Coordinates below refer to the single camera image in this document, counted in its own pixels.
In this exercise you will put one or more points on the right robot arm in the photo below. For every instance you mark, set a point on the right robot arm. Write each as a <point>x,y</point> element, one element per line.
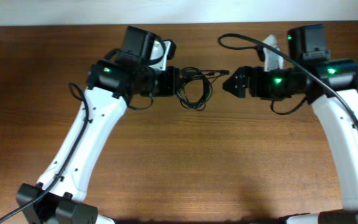
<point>329,86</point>

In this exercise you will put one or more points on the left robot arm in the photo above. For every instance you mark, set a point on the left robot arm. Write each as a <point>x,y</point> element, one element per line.
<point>139,67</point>

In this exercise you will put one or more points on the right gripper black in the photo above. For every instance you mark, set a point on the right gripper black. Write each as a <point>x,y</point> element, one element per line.
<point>255,88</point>

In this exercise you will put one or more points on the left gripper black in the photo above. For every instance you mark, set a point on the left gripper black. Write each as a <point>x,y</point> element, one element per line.
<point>173,81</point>

